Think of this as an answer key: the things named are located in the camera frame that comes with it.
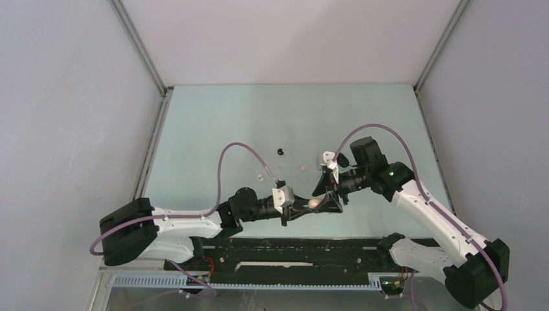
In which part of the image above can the aluminium frame post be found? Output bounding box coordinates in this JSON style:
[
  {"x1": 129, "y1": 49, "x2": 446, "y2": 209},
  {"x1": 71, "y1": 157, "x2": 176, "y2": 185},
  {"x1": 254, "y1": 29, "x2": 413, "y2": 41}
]
[
  {"x1": 107, "y1": 0, "x2": 168, "y2": 97},
  {"x1": 414, "y1": 0, "x2": 473, "y2": 95}
]

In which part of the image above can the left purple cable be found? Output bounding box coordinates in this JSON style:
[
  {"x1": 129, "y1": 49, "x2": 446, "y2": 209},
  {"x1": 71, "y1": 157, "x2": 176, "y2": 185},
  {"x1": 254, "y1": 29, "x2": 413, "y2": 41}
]
[{"x1": 89, "y1": 142, "x2": 285, "y2": 257}]

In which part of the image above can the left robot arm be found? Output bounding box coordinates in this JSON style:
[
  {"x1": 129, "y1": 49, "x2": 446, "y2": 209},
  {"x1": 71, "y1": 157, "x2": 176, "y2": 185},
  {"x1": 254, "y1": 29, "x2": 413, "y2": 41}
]
[{"x1": 99, "y1": 187, "x2": 321, "y2": 270}]

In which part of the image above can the purple cable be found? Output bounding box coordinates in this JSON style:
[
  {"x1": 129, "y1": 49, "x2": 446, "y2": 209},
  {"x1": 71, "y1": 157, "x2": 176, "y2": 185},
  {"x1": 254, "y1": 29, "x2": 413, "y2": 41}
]
[
  {"x1": 89, "y1": 142, "x2": 285, "y2": 257},
  {"x1": 332, "y1": 123, "x2": 510, "y2": 311}
]

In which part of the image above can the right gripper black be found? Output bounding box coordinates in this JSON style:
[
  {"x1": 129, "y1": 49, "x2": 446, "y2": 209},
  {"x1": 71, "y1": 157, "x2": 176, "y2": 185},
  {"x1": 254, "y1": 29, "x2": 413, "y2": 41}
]
[{"x1": 312, "y1": 166, "x2": 370, "y2": 213}]

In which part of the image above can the left aluminium frame post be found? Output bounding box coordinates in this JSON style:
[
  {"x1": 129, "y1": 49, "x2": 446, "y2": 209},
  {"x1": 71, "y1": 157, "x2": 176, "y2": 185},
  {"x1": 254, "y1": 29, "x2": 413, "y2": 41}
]
[{"x1": 107, "y1": 0, "x2": 168, "y2": 97}]

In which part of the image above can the right aluminium frame post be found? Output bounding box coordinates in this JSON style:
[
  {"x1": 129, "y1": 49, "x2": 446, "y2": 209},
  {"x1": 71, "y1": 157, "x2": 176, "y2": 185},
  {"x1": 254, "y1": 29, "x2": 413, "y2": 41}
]
[{"x1": 414, "y1": 0, "x2": 473, "y2": 95}]

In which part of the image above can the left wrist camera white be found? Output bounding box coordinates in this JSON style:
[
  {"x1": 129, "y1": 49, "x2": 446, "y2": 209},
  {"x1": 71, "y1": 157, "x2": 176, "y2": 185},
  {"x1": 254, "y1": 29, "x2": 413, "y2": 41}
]
[{"x1": 272, "y1": 185, "x2": 295, "y2": 214}]

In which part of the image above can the pink earbud charging case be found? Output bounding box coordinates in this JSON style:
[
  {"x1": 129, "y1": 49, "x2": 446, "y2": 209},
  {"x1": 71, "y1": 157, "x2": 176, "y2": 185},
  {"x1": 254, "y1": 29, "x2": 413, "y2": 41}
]
[{"x1": 307, "y1": 198, "x2": 322, "y2": 209}]

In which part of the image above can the black earbud charging case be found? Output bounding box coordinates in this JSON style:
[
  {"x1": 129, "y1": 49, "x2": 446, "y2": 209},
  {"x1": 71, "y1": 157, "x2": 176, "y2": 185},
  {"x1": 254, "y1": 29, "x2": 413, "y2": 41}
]
[{"x1": 337, "y1": 153, "x2": 350, "y2": 168}]

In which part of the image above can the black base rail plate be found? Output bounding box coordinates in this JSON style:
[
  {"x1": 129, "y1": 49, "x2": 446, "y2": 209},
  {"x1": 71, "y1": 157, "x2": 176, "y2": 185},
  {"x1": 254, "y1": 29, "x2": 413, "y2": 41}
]
[{"x1": 180, "y1": 237, "x2": 412, "y2": 287}]

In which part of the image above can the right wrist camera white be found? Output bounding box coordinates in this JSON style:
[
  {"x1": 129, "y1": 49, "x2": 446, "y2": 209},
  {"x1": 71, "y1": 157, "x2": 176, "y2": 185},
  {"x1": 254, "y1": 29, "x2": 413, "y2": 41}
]
[{"x1": 317, "y1": 151, "x2": 339, "y2": 183}]

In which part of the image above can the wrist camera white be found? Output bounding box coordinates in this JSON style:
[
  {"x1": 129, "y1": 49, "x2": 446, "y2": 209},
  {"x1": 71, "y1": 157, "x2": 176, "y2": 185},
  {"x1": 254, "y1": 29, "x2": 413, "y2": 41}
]
[
  {"x1": 317, "y1": 151, "x2": 339, "y2": 183},
  {"x1": 272, "y1": 185, "x2": 295, "y2": 214}
]

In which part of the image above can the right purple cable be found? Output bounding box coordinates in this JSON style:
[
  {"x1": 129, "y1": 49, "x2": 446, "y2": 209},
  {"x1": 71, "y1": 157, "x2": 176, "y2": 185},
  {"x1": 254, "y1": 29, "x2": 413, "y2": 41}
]
[{"x1": 332, "y1": 123, "x2": 510, "y2": 311}]

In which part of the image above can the white slotted cable duct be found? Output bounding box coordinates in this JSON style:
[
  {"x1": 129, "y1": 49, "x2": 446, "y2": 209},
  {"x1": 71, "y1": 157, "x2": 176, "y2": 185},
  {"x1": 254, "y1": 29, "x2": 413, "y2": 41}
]
[{"x1": 112, "y1": 274, "x2": 387, "y2": 292}]

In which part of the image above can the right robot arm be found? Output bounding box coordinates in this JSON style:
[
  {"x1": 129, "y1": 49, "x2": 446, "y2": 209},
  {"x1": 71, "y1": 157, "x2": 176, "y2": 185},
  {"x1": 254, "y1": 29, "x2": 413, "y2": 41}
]
[{"x1": 313, "y1": 137, "x2": 510, "y2": 309}]

